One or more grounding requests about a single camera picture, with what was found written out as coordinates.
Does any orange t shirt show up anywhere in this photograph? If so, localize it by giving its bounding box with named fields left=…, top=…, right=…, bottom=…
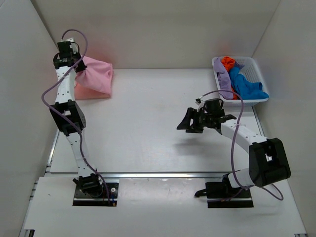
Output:
left=221, top=56, right=242, bottom=72

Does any white plastic laundry basket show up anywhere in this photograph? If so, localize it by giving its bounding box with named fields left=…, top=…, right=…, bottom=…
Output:
left=212, top=56, right=269, bottom=107

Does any blue t shirt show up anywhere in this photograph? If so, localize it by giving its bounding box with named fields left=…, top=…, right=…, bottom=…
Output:
left=229, top=67, right=269, bottom=100

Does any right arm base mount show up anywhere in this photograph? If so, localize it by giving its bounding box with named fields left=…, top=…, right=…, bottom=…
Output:
left=194, top=174, right=254, bottom=208

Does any folded salmon t shirt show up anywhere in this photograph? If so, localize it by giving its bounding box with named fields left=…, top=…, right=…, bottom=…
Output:
left=75, top=84, right=111, bottom=100

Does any lavender t shirt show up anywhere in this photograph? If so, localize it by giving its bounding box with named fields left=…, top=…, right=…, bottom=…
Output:
left=213, top=58, right=234, bottom=100

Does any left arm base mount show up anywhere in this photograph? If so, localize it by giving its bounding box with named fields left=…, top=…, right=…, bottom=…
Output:
left=73, top=173, right=119, bottom=207

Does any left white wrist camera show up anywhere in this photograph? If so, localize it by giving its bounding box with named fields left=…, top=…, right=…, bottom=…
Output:
left=63, top=38, right=79, bottom=54

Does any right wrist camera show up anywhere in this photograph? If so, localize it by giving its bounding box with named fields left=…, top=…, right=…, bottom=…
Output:
left=196, top=98, right=205, bottom=110

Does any pink t shirt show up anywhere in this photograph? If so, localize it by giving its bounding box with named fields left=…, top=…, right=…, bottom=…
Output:
left=76, top=56, right=114, bottom=96

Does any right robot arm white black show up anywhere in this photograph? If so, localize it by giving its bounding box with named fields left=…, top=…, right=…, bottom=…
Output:
left=177, top=99, right=291, bottom=198

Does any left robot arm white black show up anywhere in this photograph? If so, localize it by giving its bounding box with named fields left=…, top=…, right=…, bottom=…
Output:
left=49, top=39, right=104, bottom=198

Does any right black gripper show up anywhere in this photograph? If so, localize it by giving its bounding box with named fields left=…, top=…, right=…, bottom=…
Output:
left=177, top=108, right=213, bottom=134

